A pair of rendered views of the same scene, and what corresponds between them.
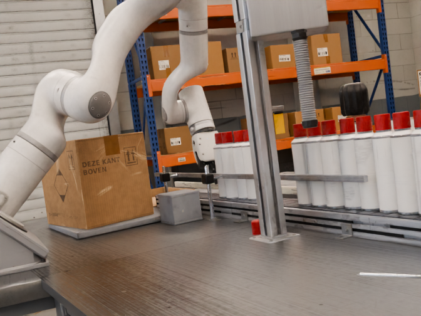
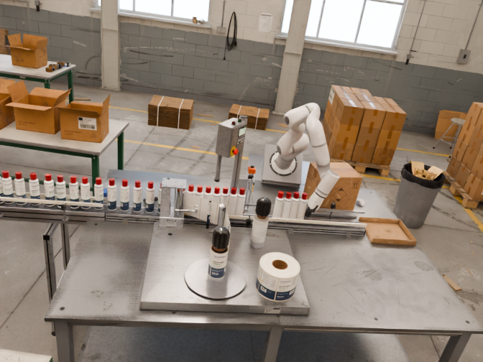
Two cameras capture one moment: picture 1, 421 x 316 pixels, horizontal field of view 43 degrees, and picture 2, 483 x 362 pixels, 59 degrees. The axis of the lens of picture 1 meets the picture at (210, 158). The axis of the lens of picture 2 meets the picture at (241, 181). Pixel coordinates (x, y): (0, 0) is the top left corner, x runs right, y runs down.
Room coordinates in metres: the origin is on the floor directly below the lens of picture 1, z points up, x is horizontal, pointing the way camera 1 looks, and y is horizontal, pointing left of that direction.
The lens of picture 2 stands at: (2.17, -2.39, 2.28)
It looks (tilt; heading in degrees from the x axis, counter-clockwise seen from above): 26 degrees down; 111
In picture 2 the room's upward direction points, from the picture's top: 8 degrees clockwise
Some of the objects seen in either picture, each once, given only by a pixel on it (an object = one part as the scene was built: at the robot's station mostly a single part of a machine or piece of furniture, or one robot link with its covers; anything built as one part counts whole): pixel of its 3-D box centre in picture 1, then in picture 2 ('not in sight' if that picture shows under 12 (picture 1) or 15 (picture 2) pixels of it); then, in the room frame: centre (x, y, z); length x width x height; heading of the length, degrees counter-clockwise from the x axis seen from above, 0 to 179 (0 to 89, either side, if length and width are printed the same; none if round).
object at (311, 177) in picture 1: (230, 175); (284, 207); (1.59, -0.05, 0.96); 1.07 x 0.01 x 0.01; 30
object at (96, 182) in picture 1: (94, 179); (331, 186); (1.79, 0.39, 0.99); 0.30 x 0.24 x 0.27; 39
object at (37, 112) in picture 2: not in sight; (42, 107); (-0.82, 0.25, 0.96); 0.53 x 0.45 x 0.37; 113
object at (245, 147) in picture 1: (252, 164); (278, 206); (1.57, -0.12, 0.98); 0.05 x 0.05 x 0.20
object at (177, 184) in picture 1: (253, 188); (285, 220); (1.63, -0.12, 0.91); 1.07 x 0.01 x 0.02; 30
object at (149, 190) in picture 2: not in sight; (149, 197); (0.87, -0.51, 0.98); 0.05 x 0.05 x 0.20
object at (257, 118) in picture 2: not in sight; (248, 116); (-0.31, 3.95, 0.11); 0.65 x 0.54 x 0.22; 18
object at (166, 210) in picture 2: not in sight; (172, 202); (1.04, -0.52, 1.01); 0.14 x 0.13 x 0.26; 30
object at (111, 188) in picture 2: not in sight; (111, 194); (0.68, -0.62, 0.98); 0.05 x 0.05 x 0.20
